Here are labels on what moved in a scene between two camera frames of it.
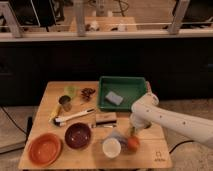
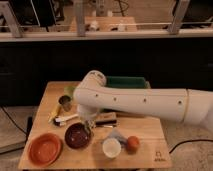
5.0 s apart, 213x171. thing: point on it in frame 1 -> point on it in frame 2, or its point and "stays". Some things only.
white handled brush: x=59 y=121 stays
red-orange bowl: x=44 y=149 stays
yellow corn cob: x=55 y=113 stays
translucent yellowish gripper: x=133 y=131 -> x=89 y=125
